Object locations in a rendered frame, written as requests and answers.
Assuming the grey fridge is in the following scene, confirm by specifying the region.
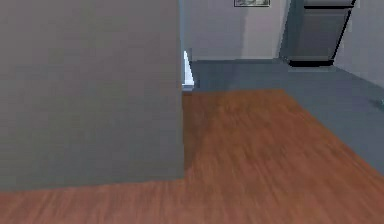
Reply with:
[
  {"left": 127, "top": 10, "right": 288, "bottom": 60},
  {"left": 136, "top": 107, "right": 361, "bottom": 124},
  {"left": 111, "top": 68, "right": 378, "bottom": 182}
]
[{"left": 279, "top": 0, "right": 358, "bottom": 69}]

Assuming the framed wall picture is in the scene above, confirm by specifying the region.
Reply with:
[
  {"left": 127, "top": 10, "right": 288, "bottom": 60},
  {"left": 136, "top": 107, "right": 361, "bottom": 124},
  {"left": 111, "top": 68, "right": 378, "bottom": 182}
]
[{"left": 233, "top": 0, "right": 271, "bottom": 8}]

